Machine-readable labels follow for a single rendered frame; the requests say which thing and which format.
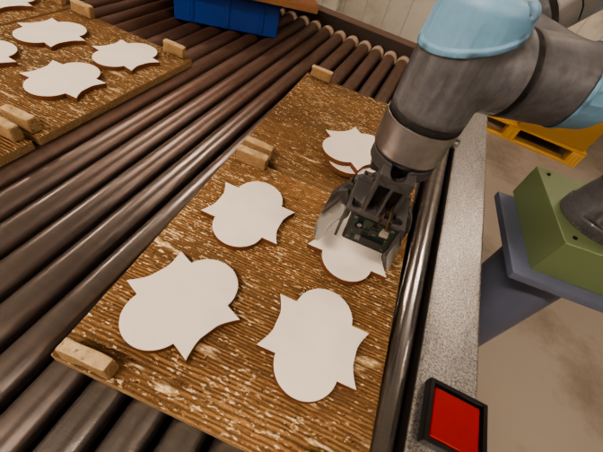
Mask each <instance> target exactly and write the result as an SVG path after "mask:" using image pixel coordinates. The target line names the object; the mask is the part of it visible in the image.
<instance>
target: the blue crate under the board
mask: <svg viewBox="0 0 603 452"><path fill-rule="evenodd" d="M173 3H174V16H175V18H176V19H178V20H182V21H187V22H196V23H201V24H205V25H210V26H215V27H219V28H224V29H228V30H236V31H241V32H246V33H250V34H255V35H259V36H264V37H269V38H273V39H275V38H276V34H277V29H278V23H279V16H280V11H281V9H283V7H282V6H279V5H274V4H267V3H263V2H259V1H255V0H173Z"/></svg>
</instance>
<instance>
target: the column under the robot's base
mask: <svg viewBox="0 0 603 452"><path fill-rule="evenodd" d="M494 201H495V206H496V212H497V217H498V223H499V229H500V234H501V240H502V246H501V247H500V248H499V249H498V250H496V251H495V252H494V253H493V254H492V255H491V256H490V257H488V258H487V259H486V260H485V261H484V263H483V264H482V274H481V298H480V320H479V344H478V347H479V346H481V345H482V344H484V343H486V342H488V341H490V340H491V339H493V338H495V337H496V336H497V335H499V334H501V333H503V332H505V331H506V330H508V329H510V328H511V327H513V326H515V325H517V324H518V323H519V322H521V321H523V320H524V319H526V318H528V317H530V316H532V315H533V314H535V313H537V312H539V311H540V310H541V309H543V308H545V307H547V306H548V305H550V304H552V303H553V302H555V301H557V300H559V299H561V298H564V299H567V300H570V301H572V302H575V303H578V304H580V305H582V306H585V307H587V308H590V309H594V310H597V311H599V312H601V313H603V296H601V295H599V294H597V293H594V292H592V291H587V290H585V289H583V288H580V287H578V286H575V285H572V284H570V283H568V282H564V281H561V280H559V279H556V278H554V277H552V276H549V275H546V274H542V273H540V272H538V271H535V270H532V269H530V265H529V258H528V254H527V250H526V246H525V242H524V238H523V234H522V230H521V226H520V218H519V215H518V211H517V206H516V203H515V199H514V196H510V195H507V194H504V193H503V192H500V191H498V192H497V193H496V194H495V196H494Z"/></svg>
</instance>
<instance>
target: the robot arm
mask: <svg viewBox="0 0 603 452"><path fill-rule="evenodd" d="M601 10H603V0H437V1H436V2H435V4H434V6H433V8H432V10H431V12H430V14H429V16H428V18H427V20H426V22H425V24H424V26H423V28H422V29H421V30H420V32H419V34H418V37H417V43H416V45H415V49H414V51H413V53H412V55H411V57H410V59H409V61H408V63H407V65H406V69H405V71H404V73H403V75H402V77H401V79H400V81H399V84H398V87H397V88H396V90H395V93H394V95H393V97H392V100H391V101H390V102H389V105H388V107H387V109H386V111H385V113H384V115H383V118H382V120H381V122H380V124H379V127H378V129H377V131H376V133H375V136H374V137H375V141H374V143H373V145H372V148H371V165H370V168H371V170H375V172H369V171H368V170H366V171H365V172H364V173H363V174H358V175H356V176H355V178H351V179H350V180H349V181H347V182H345V183H343V184H341V185H339V186H338V187H336V188H335V189H334V190H333V192H332V193H331V195H330V197H329V199H328V201H327V203H326V204H325V206H324V208H323V210H322V212H321V214H320V216H319V218H318V220H317V222H316V225H315V227H314V234H313V236H314V237H315V240H319V239H321V238H322V237H323V236H324V235H325V234H326V232H327V231H328V229H329V228H330V227H331V226H332V225H333V224H334V223H335V222H337V221H338V220H340V221H339V223H338V225H337V227H336V231H335V233H334V235H336V234H337V232H338V230H339V228H340V226H341V224H342V222H343V220H344V219H345V218H346V217H348V216H349V213H350V212H351V213H350V216H349V219H348V221H347V224H346V226H345V228H344V231H343V233H342V236H343V237H344V238H346V239H350V240H351V241H354V242H356V243H358V244H361V245H363V246H365V247H367V248H371V249H373V250H375V251H378V252H380V253H381V254H382V256H381V261H382V264H383V266H387V271H388V270H389V269H390V266H391V262H392V260H393V259H394V258H395V256H396V255H397V253H398V251H399V250H400V248H401V245H402V241H403V239H404V237H405V236H406V235H407V233H408V232H409V231H410V229H411V223H412V212H411V208H410V206H411V202H410V201H411V196H410V194H411V193H412V191H413V190H414V188H415V183H418V182H422V181H425V180H427V179H428V178H429V177H430V175H431V174H432V172H433V170H434V169H435V168H436V167H437V166H438V165H439V164H440V163H441V161H442V159H443V158H444V156H445V155H446V153H447V151H448V150H449V148H450V147H451V148H454V149H456V148H458V147H459V144H460V140H459V139H457V138H458V136H460V134H461V133H462V131H463V130H464V128H465V127H466V126H467V124H468V122H469V121H470V119H471V118H472V117H473V116H474V114H476V113H478V114H483V115H487V116H491V117H500V118H506V119H510V120H516V121H520V122H526V123H530V124H536V125H541V126H543V127H545V128H557V127H560V128H568V129H583V128H587V127H591V126H595V125H596V124H598V123H600V122H602V121H603V40H598V41H594V40H590V39H586V38H584V37H582V36H580V35H578V34H576V33H574V32H573V31H571V30H569V29H567V28H569V27H571V26H573V25H574V24H576V23H578V22H580V21H582V20H584V19H586V18H588V17H590V16H591V15H593V14H594V13H597V12H599V11H601ZM560 208H561V211H562V213H563V214H564V216H565V218H566V219H567V220H568V221H569V222H570V224H571V225H573V226H574V227H575V228H576V229H577V230H578V231H580V232H581V233H582V234H584V235H585V236H587V237H588V238H590V239H592V240H594V241H596V242H598V243H599V244H601V245H603V175H602V176H600V177H599V178H596V179H594V180H592V181H591V182H590V183H588V184H586V185H584V186H583V187H580V188H578V189H574V190H573V191H571V192H569V193H568V194H567V195H566V196H565V197H564V198H563V199H562V200H561V201H560Z"/></svg>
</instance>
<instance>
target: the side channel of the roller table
mask: <svg viewBox="0 0 603 452"><path fill-rule="evenodd" d="M318 6H319V10H318V14H315V13H308V12H304V11H300V10H295V9H292V8H287V7H285V8H286V10H287V12H288V11H292V10H294V11H296V12H297V13H298V14H299V17H300V16H302V15H308V16H309V17H310V21H311V22H312V21H316V20H319V21H321V22H322V24H323V27H324V26H326V25H332V26H333V27H334V28H335V32H336V31H338V30H344V31H345V32H346V34H347V37H349V36H352V35H356V36H358V37H359V40H360V43H361V42H362V41H364V40H366V39H367V40H369V41H370V42H371V44H372V47H371V48H373V47H375V46H377V45H382V46H383V47H384V49H385V52H384V55H385V53H386V52H388V51H390V50H395V51H396V52H397V54H398V57H397V60H398V58H400V57H401V56H408V57H409V58H410V57H411V55H412V53H413V51H414V49H415V45H416V43H414V42H413V41H410V40H408V39H404V38H401V37H399V36H397V35H394V34H392V33H389V32H387V31H384V30H381V29H379V28H376V27H374V26H371V25H370V24H367V23H365V22H361V21H358V20H356V19H354V18H352V17H349V16H347V15H344V14H342V13H339V12H336V11H334V10H331V9H329V8H327V7H324V6H322V5H319V4H318ZM360 43H359V44H360Z"/></svg>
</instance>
